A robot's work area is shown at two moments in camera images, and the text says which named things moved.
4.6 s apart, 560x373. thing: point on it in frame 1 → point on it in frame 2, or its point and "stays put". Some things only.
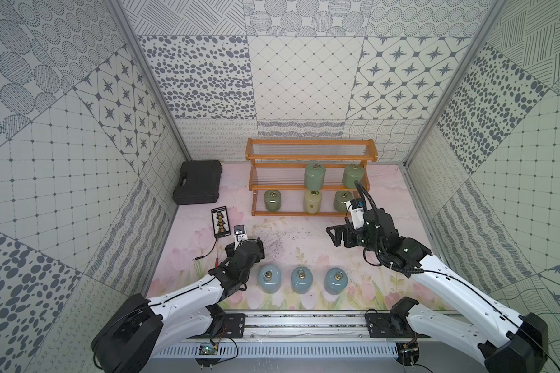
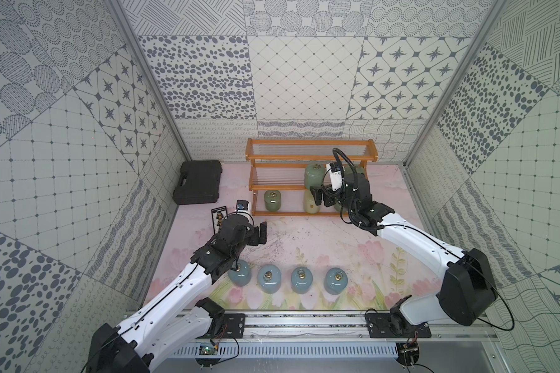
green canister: [351, 173] stays put
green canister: [272, 200] stays put
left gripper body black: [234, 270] → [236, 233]
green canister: [314, 176] stays put
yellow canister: [313, 200] stays put
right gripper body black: [358, 238] → [331, 197]
